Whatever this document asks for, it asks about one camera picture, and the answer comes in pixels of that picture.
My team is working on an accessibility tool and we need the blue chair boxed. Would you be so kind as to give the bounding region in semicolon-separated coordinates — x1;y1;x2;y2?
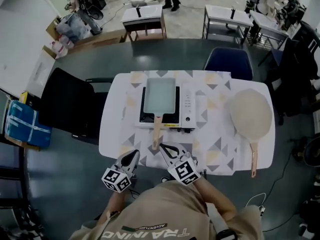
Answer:
203;46;254;82

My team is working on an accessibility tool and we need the black floor fan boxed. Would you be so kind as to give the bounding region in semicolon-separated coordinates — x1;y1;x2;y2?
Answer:
291;136;320;170

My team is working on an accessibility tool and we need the white sink table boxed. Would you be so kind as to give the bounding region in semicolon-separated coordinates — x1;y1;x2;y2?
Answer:
249;10;297;50
202;4;254;45

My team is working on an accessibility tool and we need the rectangular pan with wooden handle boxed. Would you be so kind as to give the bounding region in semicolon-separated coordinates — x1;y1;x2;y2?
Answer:
142;77;176;151

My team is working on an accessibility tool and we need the black cable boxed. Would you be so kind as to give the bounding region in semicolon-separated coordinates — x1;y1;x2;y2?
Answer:
262;153;301;233

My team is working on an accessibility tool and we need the black headrest office chair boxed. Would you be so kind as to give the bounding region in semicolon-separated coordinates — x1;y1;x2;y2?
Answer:
258;35;320;126

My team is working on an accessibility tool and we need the person's right forearm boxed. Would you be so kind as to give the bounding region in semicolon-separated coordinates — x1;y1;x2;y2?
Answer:
195;178;238;220

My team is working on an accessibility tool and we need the white cable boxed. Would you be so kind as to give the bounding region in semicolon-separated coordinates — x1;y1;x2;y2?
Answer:
244;192;267;210

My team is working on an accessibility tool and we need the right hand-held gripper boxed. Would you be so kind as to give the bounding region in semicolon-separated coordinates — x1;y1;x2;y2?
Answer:
159;142;201;186

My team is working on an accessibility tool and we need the wooden sink cabinet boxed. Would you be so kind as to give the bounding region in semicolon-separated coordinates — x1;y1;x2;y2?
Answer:
121;4;167;42

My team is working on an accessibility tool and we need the white portable induction cooktop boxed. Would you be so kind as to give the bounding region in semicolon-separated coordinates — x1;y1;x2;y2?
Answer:
134;83;197;134

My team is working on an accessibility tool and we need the cream round frying pan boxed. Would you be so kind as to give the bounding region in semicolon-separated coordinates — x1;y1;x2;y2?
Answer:
228;88;274;179

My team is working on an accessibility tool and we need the white flat cardboard box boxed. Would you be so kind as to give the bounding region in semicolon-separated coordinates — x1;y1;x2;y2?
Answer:
26;46;57;98

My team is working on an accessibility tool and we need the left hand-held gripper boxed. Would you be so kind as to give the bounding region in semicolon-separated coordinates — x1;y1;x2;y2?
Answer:
101;149;140;193

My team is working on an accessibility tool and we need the yellow and black box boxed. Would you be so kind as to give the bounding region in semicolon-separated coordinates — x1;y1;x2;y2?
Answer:
19;91;41;110

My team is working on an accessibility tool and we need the white plastic bag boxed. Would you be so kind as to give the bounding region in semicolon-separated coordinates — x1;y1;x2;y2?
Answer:
51;40;69;60
59;34;75;49

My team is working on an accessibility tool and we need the blue wrapped package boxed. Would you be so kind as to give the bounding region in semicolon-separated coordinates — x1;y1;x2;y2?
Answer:
4;100;53;148

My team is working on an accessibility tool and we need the translucent plastic bag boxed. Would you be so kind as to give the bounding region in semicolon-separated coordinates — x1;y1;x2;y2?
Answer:
56;15;92;44

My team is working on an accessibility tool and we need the black armrest office chair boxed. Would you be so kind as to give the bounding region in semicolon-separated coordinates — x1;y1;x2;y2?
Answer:
38;67;115;146

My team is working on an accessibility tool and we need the white strap black buckle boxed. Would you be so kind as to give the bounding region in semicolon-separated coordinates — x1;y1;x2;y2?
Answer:
206;203;238;240

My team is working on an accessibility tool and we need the white triangle patterned tablecloth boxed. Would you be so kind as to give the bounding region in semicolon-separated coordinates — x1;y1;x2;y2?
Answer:
120;70;239;177

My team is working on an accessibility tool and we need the brown cardboard box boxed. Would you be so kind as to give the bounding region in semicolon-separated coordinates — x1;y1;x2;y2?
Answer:
46;16;63;42
66;29;126;54

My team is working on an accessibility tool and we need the person's left forearm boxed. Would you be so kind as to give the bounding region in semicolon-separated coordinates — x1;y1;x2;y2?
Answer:
96;190;126;226

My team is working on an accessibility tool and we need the person's beige shirt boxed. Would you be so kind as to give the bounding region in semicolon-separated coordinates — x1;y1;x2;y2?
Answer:
69;180;263;240

